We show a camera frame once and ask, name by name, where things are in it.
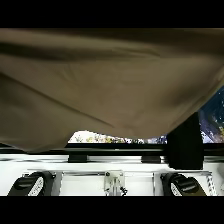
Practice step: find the silver frame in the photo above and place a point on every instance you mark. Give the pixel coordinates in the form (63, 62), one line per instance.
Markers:
(113, 180)

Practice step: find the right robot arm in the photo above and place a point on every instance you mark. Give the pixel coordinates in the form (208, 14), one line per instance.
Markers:
(185, 150)

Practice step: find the brown garment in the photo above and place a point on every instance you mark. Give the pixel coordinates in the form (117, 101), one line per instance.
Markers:
(100, 86)

